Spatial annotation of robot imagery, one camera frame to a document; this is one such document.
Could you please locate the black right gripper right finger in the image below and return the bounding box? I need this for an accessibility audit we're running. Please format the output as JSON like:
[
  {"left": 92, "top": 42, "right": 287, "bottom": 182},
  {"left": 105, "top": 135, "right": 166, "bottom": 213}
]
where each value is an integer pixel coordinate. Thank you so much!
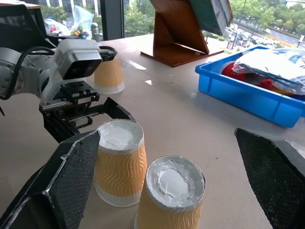
[{"left": 234, "top": 128, "right": 305, "bottom": 229}]

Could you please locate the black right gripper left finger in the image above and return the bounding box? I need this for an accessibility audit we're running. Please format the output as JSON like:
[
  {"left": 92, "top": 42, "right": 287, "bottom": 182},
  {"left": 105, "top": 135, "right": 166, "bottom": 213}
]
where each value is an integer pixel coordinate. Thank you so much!
[{"left": 0, "top": 130, "right": 101, "bottom": 229}]

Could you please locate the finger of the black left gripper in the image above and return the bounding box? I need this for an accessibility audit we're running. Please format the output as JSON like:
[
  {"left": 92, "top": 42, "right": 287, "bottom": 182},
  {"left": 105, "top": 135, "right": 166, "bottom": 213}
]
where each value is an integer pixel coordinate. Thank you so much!
[
  {"left": 42, "top": 112, "right": 82, "bottom": 144},
  {"left": 101, "top": 96, "right": 137, "bottom": 123}
]

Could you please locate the orange ribbed paper cup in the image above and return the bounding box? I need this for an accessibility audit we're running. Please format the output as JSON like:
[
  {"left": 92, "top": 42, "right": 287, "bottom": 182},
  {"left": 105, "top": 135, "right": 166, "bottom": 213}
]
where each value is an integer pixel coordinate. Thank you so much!
[
  {"left": 133, "top": 155, "right": 206, "bottom": 229},
  {"left": 94, "top": 119, "right": 148, "bottom": 208},
  {"left": 93, "top": 55, "right": 125, "bottom": 95}
]

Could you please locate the grey bottle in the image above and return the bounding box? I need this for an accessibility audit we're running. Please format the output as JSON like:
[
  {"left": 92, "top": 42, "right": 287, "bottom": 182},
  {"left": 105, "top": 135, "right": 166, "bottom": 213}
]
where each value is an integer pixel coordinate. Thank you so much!
[{"left": 90, "top": 22, "right": 100, "bottom": 42}]

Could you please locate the clear bag of colourful toys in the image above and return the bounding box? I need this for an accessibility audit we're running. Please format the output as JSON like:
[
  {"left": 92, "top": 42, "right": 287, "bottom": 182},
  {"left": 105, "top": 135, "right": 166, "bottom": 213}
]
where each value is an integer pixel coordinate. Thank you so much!
[{"left": 43, "top": 4, "right": 94, "bottom": 40}]

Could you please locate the black office chair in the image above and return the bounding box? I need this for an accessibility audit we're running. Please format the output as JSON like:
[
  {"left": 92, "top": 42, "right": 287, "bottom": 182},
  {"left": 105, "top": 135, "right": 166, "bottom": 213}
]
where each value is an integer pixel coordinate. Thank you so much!
[{"left": 0, "top": 4, "right": 63, "bottom": 53}]

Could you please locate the dark window pillar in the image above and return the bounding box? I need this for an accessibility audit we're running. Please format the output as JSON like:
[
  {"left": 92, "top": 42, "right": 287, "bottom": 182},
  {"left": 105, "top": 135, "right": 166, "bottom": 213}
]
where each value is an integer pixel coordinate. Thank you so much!
[{"left": 99, "top": 0, "right": 125, "bottom": 42}]

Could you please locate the blue plastic bin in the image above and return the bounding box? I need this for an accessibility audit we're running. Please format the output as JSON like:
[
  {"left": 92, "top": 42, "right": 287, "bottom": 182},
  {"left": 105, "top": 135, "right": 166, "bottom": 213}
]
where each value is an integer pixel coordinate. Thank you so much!
[{"left": 194, "top": 45, "right": 305, "bottom": 128}]

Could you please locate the brown wooden easel stand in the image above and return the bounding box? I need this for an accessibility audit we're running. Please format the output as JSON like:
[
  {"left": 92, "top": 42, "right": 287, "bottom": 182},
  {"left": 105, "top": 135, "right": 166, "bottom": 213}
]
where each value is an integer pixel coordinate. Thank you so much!
[{"left": 140, "top": 0, "right": 234, "bottom": 68}]

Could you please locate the clear crumpled plastic bag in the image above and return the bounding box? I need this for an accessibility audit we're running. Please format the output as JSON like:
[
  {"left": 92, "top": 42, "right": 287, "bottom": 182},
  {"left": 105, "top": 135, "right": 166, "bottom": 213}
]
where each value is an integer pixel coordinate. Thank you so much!
[{"left": 232, "top": 48, "right": 305, "bottom": 96}]

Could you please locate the red round object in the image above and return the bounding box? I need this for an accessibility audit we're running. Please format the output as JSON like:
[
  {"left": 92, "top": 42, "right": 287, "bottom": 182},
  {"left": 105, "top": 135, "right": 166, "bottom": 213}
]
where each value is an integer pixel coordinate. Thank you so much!
[{"left": 220, "top": 61, "right": 274, "bottom": 91}]

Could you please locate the green board with taped edge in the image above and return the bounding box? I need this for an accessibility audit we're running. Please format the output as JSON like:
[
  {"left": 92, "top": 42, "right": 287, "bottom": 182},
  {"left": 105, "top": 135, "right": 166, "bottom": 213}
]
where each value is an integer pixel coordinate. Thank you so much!
[{"left": 188, "top": 0, "right": 234, "bottom": 37}]

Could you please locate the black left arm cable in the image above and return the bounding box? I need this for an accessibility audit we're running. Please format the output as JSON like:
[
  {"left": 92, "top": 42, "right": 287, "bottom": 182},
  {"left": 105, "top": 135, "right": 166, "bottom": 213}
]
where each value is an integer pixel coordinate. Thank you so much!
[{"left": 0, "top": 46, "right": 57, "bottom": 101}]

